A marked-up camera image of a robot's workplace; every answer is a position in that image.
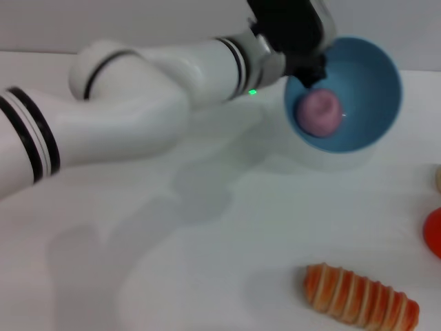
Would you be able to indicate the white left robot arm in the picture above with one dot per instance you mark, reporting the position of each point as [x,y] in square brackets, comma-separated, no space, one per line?
[138,103]

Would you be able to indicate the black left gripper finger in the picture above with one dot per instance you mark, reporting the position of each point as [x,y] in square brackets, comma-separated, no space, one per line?
[313,76]

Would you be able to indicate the blue bowl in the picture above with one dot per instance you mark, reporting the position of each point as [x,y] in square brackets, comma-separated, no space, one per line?
[365,103]

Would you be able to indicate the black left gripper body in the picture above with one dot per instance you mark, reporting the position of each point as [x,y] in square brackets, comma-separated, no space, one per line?
[299,60]

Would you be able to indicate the pink toy peach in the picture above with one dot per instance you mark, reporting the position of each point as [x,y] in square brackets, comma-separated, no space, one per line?
[318,113]

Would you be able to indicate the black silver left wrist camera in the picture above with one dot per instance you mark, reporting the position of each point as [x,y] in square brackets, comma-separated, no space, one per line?
[286,24]

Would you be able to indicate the orange striped toy bread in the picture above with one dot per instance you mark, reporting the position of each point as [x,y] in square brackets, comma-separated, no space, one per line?
[358,296]

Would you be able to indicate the red round toy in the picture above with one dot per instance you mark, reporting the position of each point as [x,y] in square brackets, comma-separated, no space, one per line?
[435,234]

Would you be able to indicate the beige round toy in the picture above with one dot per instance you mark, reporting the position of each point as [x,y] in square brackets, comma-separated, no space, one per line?
[438,179]

